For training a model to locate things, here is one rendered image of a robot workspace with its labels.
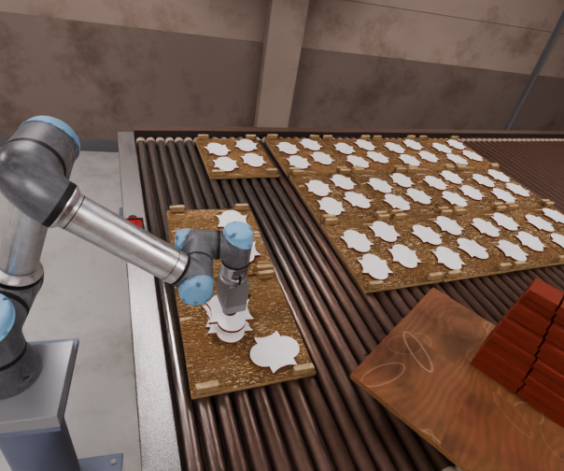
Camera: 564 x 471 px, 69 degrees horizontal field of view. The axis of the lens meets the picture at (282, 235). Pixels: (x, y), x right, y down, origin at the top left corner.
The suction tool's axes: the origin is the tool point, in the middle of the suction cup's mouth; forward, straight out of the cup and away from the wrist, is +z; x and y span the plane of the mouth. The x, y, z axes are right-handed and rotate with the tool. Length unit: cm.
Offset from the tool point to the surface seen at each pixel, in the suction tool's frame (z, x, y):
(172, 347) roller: 7.0, 17.2, -2.0
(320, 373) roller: 7.1, -20.8, -23.0
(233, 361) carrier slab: 5.2, 2.4, -12.9
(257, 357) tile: 4.2, -4.0, -14.3
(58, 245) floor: 99, 57, 169
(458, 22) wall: -48, -296, 239
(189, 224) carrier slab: 5, -1, 52
